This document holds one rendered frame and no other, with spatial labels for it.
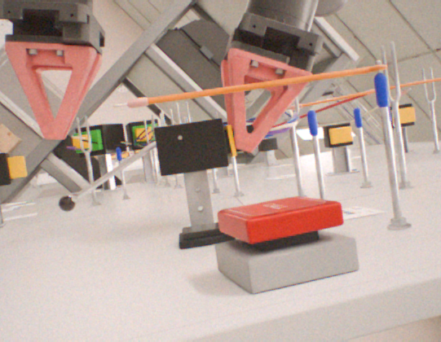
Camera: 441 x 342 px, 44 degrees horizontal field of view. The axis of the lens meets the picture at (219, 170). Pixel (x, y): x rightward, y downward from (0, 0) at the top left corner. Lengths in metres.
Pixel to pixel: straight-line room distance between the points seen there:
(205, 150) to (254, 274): 0.20
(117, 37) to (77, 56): 7.75
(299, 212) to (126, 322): 0.09
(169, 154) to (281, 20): 0.14
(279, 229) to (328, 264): 0.03
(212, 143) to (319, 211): 0.19
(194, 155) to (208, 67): 1.15
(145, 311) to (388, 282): 0.11
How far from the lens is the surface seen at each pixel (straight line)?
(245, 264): 0.25
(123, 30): 8.22
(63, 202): 0.46
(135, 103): 0.34
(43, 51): 0.46
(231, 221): 0.27
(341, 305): 0.23
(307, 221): 0.26
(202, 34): 1.60
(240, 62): 0.43
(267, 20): 0.42
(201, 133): 0.44
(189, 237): 0.39
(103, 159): 1.22
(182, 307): 0.25
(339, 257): 0.27
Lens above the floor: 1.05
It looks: 10 degrees up
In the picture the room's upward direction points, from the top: 40 degrees clockwise
